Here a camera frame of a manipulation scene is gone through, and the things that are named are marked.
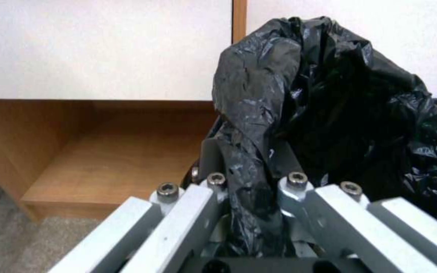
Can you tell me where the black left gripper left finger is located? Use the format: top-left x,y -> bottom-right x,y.
47,140 -> 231,273

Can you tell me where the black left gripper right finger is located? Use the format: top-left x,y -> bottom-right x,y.
263,141 -> 437,273

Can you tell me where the black plastic trash bag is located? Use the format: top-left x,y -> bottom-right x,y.
180,16 -> 437,258

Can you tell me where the wooden cabinet with white doors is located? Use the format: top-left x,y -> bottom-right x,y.
0,0 -> 248,222

